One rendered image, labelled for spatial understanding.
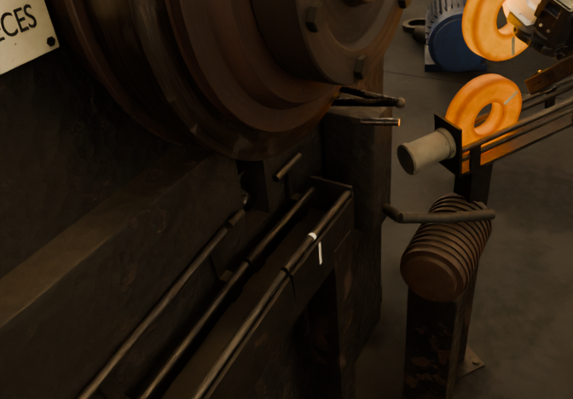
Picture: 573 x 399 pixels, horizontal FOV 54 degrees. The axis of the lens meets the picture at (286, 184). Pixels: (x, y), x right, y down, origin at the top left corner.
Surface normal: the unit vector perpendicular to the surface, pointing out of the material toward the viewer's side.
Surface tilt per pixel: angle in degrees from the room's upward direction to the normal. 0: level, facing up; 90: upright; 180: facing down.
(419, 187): 0
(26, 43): 90
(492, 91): 90
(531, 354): 0
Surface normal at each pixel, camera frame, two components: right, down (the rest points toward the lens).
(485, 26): 0.41, 0.48
